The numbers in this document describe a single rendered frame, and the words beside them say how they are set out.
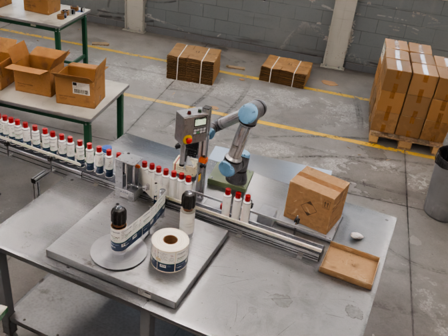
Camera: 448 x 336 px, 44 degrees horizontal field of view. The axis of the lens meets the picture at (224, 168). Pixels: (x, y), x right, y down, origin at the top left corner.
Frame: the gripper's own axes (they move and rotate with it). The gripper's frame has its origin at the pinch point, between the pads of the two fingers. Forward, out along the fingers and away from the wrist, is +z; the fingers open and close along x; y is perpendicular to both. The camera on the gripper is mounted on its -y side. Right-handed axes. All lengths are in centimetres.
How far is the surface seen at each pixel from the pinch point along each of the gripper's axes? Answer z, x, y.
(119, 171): -15, -50, -28
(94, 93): 0, 72, -105
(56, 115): 18, 53, -130
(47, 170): 13, -30, -90
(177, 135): -42, -38, 3
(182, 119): -55, -41, 6
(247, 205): -13, -50, 53
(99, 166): -4, -33, -49
